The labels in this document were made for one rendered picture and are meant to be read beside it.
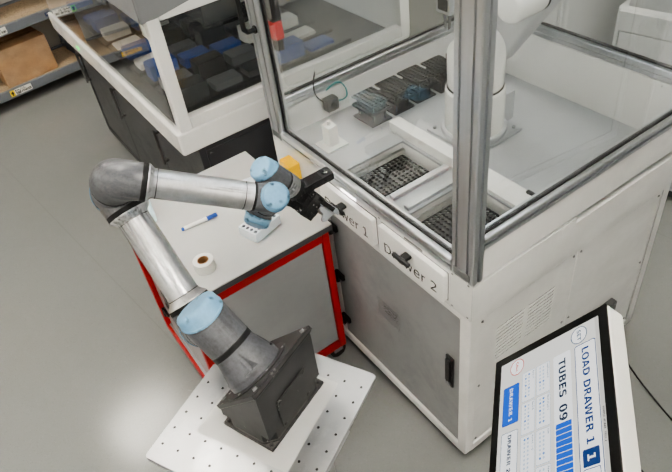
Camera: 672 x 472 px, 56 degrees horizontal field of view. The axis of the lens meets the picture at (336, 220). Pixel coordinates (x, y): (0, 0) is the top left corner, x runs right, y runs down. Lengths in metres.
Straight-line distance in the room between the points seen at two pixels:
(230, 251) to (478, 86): 1.15
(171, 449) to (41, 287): 1.98
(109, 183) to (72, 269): 2.04
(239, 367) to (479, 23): 0.92
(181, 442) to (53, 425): 1.28
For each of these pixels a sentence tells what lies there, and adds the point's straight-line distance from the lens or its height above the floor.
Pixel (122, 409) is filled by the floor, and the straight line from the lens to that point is 2.87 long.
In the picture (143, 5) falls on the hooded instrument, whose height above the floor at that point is 1.42.
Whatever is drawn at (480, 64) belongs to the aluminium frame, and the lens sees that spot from 1.30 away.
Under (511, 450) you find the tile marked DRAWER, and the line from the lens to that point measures 1.36.
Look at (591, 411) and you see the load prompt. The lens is 1.25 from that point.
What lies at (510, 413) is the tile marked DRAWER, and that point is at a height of 1.00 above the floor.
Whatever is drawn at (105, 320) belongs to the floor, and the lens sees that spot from 3.24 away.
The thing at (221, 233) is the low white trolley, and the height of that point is 0.76.
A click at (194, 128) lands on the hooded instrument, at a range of 2.59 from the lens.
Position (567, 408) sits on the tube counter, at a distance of 1.29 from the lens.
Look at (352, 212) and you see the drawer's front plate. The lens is 2.01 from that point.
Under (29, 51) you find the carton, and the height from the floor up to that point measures 0.34.
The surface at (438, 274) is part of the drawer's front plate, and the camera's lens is 1.76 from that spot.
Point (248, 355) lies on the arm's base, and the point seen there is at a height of 1.00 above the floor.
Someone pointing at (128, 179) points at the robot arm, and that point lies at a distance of 1.57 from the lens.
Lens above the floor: 2.19
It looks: 40 degrees down
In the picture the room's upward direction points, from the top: 8 degrees counter-clockwise
